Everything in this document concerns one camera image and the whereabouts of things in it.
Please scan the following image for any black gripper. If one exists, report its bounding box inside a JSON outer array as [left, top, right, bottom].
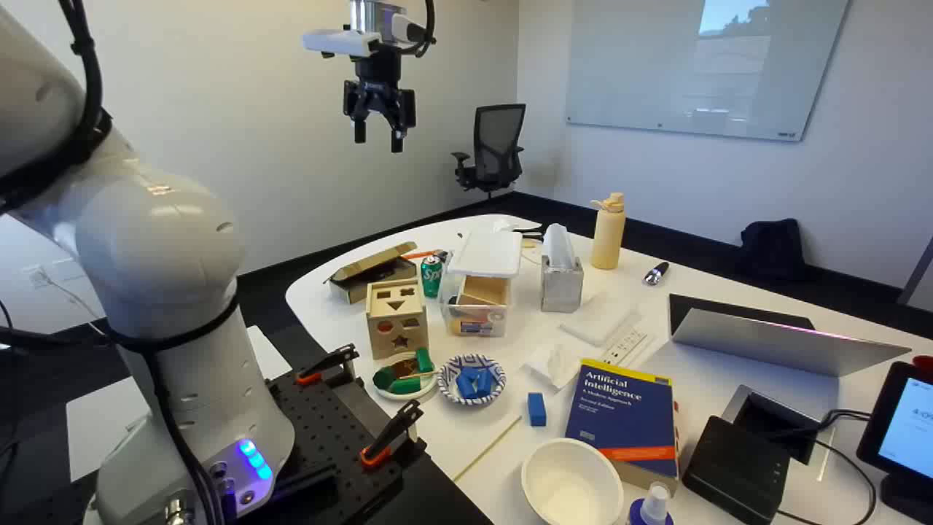
[[341, 44, 421, 155]]

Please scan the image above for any black mesh office chair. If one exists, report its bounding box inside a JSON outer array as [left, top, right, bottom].
[[450, 104, 529, 203]]

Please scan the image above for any green soda can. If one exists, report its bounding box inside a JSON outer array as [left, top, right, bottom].
[[417, 258, 447, 302]]

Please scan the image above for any white container lid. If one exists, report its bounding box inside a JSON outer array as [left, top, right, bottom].
[[447, 229, 526, 280]]

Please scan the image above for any wooden shape sorter box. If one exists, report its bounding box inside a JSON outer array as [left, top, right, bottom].
[[364, 277, 431, 362]]

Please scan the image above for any grey tissue box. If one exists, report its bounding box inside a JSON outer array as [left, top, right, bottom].
[[536, 223, 587, 315]]

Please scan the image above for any black clamp with orange tips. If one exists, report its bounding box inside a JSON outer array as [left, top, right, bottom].
[[291, 341, 361, 391], [355, 397, 428, 474]]

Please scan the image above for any white plate with green toys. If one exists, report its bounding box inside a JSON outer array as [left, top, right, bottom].
[[367, 347, 441, 402]]

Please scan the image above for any yellow squeeze bottle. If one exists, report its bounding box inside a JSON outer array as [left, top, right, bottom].
[[590, 190, 628, 274]]

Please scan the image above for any blue patterned plate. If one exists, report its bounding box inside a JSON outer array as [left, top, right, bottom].
[[436, 353, 510, 410]]

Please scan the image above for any blue toy piece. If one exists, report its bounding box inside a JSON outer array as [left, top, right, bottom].
[[456, 365, 494, 401]]

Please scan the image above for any white folded paper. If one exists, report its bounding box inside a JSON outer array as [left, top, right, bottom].
[[561, 290, 651, 365]]

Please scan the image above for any black perforated mounting board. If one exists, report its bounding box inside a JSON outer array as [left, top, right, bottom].
[[237, 362, 494, 525]]

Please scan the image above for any thin wooden stick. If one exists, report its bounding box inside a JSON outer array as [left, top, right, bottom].
[[450, 416, 529, 484]]

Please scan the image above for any blue book with orange stripe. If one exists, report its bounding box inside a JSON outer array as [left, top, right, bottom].
[[564, 357, 683, 481]]

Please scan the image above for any white paper bowl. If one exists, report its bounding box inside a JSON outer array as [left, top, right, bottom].
[[520, 435, 628, 525]]

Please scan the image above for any black backpack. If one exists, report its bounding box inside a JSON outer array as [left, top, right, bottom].
[[736, 219, 810, 287]]

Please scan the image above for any silver laptop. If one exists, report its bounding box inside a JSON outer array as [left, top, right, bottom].
[[638, 293, 914, 423]]

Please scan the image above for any blue bottle with white cap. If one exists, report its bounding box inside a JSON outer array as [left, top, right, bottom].
[[628, 481, 676, 525]]

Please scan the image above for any black open box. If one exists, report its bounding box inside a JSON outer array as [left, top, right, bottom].
[[724, 384, 839, 467]]

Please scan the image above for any black box device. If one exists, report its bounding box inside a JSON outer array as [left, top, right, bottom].
[[680, 416, 794, 525]]

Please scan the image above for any black tablet with lit screen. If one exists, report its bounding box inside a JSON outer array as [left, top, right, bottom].
[[855, 359, 933, 524]]

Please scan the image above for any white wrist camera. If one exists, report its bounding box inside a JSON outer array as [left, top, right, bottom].
[[304, 28, 385, 58]]

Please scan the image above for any wall whiteboard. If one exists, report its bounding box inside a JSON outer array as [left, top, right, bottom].
[[565, 0, 855, 147]]

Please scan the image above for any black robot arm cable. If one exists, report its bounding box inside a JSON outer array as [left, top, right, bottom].
[[0, 0, 113, 214]]

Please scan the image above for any black power cable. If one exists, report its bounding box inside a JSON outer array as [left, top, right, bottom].
[[775, 407, 885, 525]]

